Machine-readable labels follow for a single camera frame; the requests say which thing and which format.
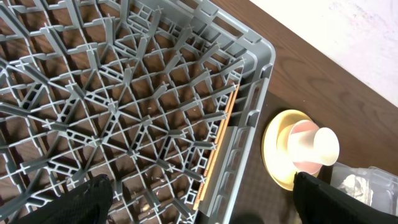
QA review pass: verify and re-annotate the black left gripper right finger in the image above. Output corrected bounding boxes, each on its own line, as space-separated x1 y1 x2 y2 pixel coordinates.
293 172 397 224

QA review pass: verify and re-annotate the cream plastic cup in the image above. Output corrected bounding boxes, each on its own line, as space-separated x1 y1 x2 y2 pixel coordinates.
287 128 340 166

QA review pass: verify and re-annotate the dark brown serving tray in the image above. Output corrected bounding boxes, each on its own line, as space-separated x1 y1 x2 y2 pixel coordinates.
229 92 317 223

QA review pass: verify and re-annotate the clear plastic bin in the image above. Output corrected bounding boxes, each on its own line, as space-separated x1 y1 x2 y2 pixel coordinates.
330 162 397 216

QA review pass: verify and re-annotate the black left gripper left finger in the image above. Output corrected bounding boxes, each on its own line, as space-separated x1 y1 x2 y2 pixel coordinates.
14 174 113 224

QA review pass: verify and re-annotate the wooden chopstick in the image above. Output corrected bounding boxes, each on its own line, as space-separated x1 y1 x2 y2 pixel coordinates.
198 83 241 202
192 83 237 211

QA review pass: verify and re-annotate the white tissue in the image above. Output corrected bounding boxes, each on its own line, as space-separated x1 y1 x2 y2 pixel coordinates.
337 174 374 205

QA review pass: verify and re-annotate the pink plastic bowl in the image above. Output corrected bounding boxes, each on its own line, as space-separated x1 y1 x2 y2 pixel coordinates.
277 119 322 174

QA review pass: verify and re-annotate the grey dishwasher rack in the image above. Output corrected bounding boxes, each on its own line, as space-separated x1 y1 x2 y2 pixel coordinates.
1 0 275 223

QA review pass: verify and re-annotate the yellow plastic plate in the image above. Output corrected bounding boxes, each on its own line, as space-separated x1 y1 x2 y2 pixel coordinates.
261 110 322 191

